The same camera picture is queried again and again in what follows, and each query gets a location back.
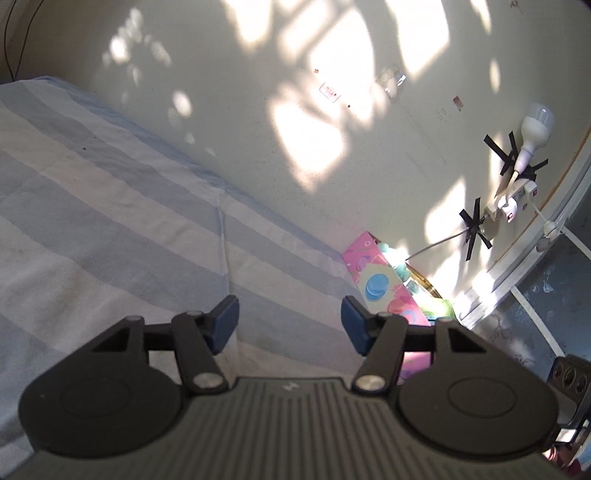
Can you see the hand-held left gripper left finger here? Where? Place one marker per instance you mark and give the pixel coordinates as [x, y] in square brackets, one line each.
[224, 323]

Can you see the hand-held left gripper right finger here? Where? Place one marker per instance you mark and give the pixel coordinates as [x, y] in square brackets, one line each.
[355, 327]

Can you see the pink biscuit tin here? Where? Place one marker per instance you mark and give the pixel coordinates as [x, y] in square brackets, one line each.
[374, 286]

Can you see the light blue plush toy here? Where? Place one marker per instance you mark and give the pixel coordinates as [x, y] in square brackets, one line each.
[399, 270]

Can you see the green snack packet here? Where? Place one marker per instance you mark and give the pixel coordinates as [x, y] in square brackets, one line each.
[441, 308]

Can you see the blue patterned door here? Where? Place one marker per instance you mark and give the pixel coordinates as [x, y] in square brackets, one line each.
[545, 314]

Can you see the black tape cross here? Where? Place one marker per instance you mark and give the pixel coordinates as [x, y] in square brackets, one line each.
[496, 147]
[473, 224]

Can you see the striped blue bed sheet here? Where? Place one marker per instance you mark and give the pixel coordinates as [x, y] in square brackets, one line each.
[115, 207]

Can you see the white light bulb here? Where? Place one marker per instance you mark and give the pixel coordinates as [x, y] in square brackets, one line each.
[535, 124]

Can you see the white door frame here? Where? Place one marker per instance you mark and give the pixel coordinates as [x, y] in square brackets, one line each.
[521, 263]

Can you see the white red wall sticker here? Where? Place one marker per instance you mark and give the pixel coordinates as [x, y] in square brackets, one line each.
[330, 91]

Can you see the small red wall sticker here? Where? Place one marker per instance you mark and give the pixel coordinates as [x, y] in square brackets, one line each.
[457, 103]

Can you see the clear wall hook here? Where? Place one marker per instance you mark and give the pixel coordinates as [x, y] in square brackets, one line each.
[392, 81]

